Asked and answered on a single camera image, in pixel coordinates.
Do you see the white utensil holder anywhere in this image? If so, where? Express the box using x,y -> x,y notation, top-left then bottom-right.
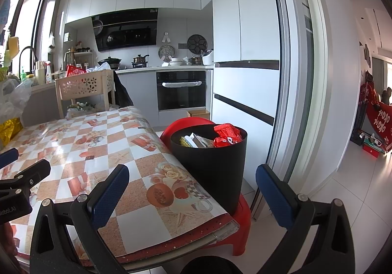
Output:
34,60 -> 46,85

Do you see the black wok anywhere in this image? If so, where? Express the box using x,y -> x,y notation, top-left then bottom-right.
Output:
97,56 -> 122,66

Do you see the red plastic stool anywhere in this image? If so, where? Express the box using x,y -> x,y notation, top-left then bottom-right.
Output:
160,118 -> 252,257

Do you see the red festive banner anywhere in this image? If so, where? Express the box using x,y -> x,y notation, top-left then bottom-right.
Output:
366,99 -> 392,152

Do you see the spice shelf rack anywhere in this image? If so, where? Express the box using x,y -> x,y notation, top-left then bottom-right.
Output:
73,46 -> 94,71

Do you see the red snack packet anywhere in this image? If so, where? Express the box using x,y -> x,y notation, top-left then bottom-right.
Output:
213,123 -> 243,148

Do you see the black garbage bag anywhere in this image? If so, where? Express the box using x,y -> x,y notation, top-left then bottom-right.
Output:
113,70 -> 135,107

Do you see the round black tray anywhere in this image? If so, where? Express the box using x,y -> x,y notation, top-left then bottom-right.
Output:
187,34 -> 208,52

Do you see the yellow plastic container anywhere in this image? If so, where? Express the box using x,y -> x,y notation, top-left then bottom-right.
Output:
8,36 -> 20,60

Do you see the round patterned plate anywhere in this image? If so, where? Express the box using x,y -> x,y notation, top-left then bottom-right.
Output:
158,45 -> 176,62

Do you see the window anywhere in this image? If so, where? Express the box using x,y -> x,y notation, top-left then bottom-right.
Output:
0,0 -> 46,78

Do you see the cardboard box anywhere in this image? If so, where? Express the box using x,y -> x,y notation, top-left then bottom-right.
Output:
187,109 -> 211,121

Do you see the red plastic basket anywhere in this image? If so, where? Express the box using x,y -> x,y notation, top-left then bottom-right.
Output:
66,65 -> 88,78

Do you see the white refrigerator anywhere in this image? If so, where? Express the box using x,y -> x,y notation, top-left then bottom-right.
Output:
211,0 -> 281,127

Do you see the white kitchen counter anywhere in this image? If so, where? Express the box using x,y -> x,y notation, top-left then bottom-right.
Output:
31,65 -> 214,91

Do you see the black built-in oven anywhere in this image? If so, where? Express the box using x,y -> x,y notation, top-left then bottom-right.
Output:
156,70 -> 207,112

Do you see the checkered tablecloth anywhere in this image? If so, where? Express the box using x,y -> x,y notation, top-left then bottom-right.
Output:
0,105 -> 233,262

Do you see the gold foil bag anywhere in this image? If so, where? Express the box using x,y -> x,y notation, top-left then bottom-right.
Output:
0,118 -> 23,146

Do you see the black range hood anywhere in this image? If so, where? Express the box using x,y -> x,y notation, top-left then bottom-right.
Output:
91,8 -> 159,52

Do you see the bag of vegetables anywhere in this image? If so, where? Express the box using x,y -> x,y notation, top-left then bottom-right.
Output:
66,102 -> 106,118

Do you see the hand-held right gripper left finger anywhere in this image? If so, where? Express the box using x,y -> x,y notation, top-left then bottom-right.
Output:
30,164 -> 131,274

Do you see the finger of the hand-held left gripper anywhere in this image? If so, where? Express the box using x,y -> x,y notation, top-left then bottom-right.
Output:
0,148 -> 19,170
0,158 -> 51,198

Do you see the large clear plastic bag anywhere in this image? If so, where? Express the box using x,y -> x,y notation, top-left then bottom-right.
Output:
0,78 -> 33,123

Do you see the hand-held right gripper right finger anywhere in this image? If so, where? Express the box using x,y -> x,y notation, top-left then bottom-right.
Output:
256,164 -> 356,274

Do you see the black faucet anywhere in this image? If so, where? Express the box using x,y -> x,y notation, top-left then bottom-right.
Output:
18,46 -> 39,75

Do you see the beige storage cart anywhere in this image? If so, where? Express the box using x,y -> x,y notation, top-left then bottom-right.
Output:
54,69 -> 117,120

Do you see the black round object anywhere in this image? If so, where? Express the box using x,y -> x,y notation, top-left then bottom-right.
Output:
179,256 -> 245,274

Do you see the black trash bin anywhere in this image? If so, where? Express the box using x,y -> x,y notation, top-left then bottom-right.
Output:
170,123 -> 248,216

